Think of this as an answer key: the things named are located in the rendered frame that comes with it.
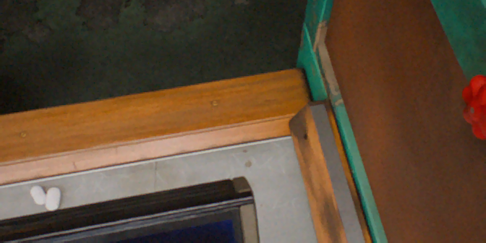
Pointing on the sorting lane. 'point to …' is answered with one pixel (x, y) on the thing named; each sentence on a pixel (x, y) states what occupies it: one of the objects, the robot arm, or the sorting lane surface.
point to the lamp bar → (148, 218)
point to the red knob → (476, 105)
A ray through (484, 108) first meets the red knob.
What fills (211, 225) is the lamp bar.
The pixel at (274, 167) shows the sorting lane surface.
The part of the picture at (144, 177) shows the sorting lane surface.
